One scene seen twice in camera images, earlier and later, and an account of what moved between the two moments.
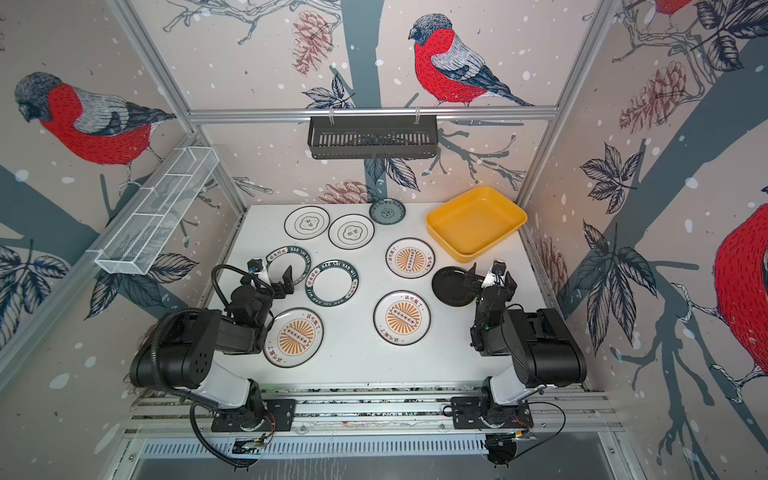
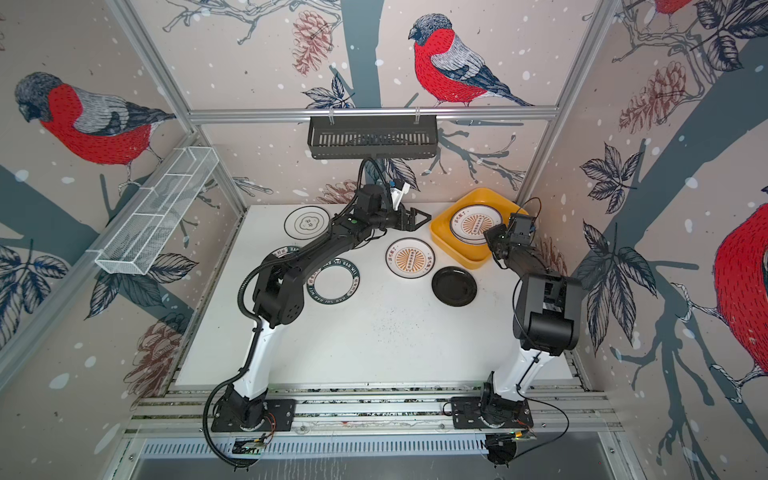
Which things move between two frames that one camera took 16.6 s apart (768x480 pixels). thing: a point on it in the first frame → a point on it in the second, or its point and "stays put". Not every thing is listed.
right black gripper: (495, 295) → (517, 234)
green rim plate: (332, 282) stays put
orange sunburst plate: (402, 318) → (469, 223)
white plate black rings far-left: (306, 222) stays put
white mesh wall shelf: (133, 240) stays put
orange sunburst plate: (410, 258) stays put
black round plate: (449, 289) stays put
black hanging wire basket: (373, 137) stays put
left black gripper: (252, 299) → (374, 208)
